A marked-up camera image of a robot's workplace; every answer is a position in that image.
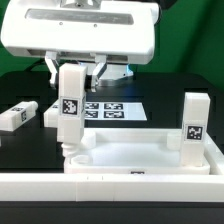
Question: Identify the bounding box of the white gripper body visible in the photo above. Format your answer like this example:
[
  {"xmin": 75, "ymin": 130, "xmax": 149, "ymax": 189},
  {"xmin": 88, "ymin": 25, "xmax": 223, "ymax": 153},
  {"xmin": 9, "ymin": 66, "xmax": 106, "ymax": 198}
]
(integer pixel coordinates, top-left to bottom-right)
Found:
[{"xmin": 1, "ymin": 0, "xmax": 159, "ymax": 64}]

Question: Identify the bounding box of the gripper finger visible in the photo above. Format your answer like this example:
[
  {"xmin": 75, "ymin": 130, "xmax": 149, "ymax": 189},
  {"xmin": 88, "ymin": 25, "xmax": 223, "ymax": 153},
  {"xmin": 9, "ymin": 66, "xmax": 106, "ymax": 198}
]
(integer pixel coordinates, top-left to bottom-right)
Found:
[
  {"xmin": 45, "ymin": 51, "xmax": 60, "ymax": 89},
  {"xmin": 85, "ymin": 55, "xmax": 107, "ymax": 92}
]

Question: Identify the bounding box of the white desk top tray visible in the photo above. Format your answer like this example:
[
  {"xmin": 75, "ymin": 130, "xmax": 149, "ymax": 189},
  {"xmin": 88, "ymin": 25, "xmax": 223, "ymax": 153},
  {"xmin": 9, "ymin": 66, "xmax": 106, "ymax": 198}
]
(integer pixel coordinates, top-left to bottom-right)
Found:
[{"xmin": 64, "ymin": 128, "xmax": 210, "ymax": 175}]

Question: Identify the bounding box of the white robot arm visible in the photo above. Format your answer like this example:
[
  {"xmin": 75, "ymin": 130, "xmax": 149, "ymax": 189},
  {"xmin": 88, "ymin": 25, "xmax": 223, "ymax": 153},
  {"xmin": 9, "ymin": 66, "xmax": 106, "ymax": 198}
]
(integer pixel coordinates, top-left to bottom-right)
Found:
[{"xmin": 0, "ymin": 0, "xmax": 178, "ymax": 90}]

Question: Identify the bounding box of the sheet of fiducial tags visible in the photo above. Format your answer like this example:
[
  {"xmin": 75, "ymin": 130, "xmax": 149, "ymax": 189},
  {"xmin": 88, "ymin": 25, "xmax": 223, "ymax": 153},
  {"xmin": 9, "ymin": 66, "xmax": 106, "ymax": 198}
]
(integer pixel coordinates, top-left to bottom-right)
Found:
[{"xmin": 85, "ymin": 102, "xmax": 147, "ymax": 121}]

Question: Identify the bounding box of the white L-shaped fence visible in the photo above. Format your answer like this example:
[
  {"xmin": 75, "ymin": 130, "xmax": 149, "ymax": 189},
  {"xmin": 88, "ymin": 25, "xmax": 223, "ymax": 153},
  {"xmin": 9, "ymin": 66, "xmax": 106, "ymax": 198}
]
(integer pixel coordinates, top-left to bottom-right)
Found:
[{"xmin": 0, "ymin": 138, "xmax": 224, "ymax": 202}]

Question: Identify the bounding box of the black cable with connector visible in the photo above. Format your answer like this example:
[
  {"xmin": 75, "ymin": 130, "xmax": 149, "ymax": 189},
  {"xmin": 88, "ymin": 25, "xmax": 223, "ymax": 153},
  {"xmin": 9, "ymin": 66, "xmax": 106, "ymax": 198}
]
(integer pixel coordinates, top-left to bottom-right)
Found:
[{"xmin": 24, "ymin": 59, "xmax": 48, "ymax": 72}]

